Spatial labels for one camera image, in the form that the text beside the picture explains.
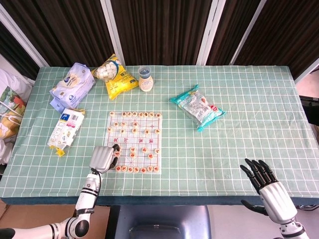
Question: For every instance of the person in silver jacket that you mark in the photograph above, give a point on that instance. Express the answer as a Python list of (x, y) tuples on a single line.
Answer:
[(15, 79)]

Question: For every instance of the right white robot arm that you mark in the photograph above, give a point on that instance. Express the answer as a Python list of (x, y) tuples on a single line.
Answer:
[(291, 231)]

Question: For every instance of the lavender wipes pack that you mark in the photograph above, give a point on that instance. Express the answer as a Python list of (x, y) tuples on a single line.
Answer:
[(72, 82)]

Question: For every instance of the teal snack bag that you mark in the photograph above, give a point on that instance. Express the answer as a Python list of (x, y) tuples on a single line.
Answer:
[(199, 108)]

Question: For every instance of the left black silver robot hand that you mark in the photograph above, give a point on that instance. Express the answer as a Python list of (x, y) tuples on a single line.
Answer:
[(101, 159)]

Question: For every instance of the brown cardboard box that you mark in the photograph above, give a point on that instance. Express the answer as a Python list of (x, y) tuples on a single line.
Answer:
[(37, 215)]

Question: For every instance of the dark blue-grey chair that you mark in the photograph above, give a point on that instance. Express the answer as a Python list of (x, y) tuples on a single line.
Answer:
[(159, 221)]

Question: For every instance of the dark folding screen white frame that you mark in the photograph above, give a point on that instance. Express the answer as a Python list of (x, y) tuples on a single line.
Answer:
[(162, 30)]

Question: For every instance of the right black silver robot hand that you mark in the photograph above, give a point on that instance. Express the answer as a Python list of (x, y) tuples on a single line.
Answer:
[(276, 201)]

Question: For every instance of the white xiangqi board sheet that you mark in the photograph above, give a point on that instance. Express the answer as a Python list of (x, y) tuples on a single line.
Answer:
[(139, 140)]

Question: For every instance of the white yellow snack pack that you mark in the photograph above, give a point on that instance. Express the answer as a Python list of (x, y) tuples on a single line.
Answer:
[(66, 129)]

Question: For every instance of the black equipment box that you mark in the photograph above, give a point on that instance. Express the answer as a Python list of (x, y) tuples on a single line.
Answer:
[(311, 109)]

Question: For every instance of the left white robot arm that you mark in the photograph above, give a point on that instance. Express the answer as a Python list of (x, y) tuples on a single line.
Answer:
[(87, 196)]

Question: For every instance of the floral print tote bag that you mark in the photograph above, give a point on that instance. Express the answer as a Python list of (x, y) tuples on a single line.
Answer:
[(10, 109)]

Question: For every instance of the yellow marshmallow bag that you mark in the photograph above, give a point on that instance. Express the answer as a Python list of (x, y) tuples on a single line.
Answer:
[(119, 84)]

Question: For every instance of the green checkered tablecloth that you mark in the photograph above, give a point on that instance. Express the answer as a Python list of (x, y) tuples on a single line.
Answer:
[(224, 154)]

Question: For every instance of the small cream bottle clear cap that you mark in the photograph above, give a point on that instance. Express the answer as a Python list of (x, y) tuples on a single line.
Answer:
[(146, 82)]

